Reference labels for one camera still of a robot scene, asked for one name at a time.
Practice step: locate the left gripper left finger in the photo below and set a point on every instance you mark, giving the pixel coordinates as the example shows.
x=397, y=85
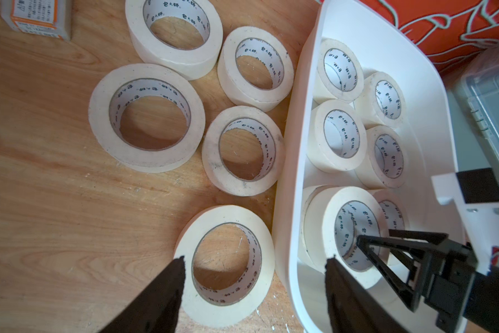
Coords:
x=157, y=307

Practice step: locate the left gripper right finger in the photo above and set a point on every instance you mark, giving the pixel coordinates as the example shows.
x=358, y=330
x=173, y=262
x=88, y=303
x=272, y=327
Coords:
x=350, y=307

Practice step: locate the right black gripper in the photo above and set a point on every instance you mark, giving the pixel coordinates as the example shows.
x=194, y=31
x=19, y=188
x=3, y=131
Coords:
x=445, y=270

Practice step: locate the masking tape roll nine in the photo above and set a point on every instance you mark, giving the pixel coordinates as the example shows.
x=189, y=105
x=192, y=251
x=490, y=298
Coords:
x=386, y=164

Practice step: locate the masking tape roll eight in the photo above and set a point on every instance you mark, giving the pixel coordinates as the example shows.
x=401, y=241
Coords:
x=337, y=137

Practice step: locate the masking tape roll seven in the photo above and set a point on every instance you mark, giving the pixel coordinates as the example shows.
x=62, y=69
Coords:
x=381, y=102

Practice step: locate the masking tape roll five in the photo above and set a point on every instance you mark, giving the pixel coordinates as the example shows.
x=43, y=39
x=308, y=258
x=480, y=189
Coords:
x=258, y=123

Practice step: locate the masking tape roll two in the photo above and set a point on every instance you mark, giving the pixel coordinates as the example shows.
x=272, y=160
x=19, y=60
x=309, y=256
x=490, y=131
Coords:
x=339, y=73

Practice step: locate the white plastic storage tray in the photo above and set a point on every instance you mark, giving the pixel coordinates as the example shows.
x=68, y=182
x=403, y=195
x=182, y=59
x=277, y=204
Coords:
x=428, y=135

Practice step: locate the masking tape roll three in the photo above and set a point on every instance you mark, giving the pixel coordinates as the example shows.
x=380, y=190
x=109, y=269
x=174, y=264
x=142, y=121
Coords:
x=130, y=83

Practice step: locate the masking tape roll one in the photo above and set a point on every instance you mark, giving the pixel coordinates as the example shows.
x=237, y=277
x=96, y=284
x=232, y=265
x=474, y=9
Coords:
x=263, y=46

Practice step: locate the masking tape roll four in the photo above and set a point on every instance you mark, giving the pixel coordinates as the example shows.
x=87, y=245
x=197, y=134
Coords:
x=191, y=64

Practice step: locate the masking tape roll eleven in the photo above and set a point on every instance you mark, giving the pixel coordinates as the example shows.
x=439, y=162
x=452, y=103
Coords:
x=395, y=213

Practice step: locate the masking tape roll six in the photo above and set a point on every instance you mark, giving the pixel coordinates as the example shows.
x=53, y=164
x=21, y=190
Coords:
x=334, y=220

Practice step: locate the grey lidded plastic box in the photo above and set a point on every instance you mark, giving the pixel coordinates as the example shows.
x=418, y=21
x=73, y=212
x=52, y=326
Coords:
x=473, y=95

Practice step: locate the small clear plastic box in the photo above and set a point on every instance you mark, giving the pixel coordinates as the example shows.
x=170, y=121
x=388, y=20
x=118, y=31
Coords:
x=50, y=18

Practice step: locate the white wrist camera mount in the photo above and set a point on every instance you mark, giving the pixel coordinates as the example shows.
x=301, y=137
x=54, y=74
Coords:
x=475, y=193

